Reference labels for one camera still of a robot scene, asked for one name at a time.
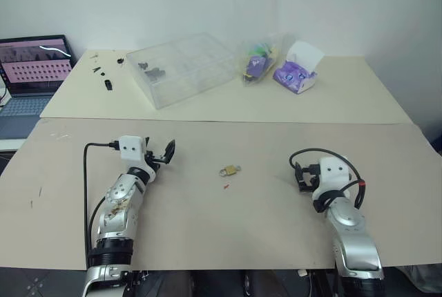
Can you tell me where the purple and white tissue box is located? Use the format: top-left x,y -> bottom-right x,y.
272,40 -> 325,95

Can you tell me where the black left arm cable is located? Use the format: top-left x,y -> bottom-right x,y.
83,141 -> 120,271

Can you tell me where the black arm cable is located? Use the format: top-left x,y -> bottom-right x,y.
289,148 -> 367,209
83,141 -> 120,271

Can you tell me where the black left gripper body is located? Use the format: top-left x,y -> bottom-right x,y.
144,150 -> 167,174

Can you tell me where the clear plastic compartment box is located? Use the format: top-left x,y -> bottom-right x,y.
125,31 -> 237,110

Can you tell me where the dark grey cloth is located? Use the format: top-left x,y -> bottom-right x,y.
393,265 -> 442,293

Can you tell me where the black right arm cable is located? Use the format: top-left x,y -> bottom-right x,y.
289,148 -> 367,209

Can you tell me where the grey-beige table sheet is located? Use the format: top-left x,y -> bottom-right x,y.
0,117 -> 442,272

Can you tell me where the black camera module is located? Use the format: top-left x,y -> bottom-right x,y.
118,135 -> 155,175

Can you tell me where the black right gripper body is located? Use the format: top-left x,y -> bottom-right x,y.
300,163 -> 320,193

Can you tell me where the open laptop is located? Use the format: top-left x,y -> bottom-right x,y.
0,33 -> 78,140

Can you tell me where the brass padlock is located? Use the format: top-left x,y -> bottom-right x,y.
218,164 -> 240,178

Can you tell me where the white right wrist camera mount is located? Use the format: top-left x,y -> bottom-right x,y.
312,156 -> 352,198

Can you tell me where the clear bag of colourful items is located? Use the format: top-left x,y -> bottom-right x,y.
238,32 -> 295,88

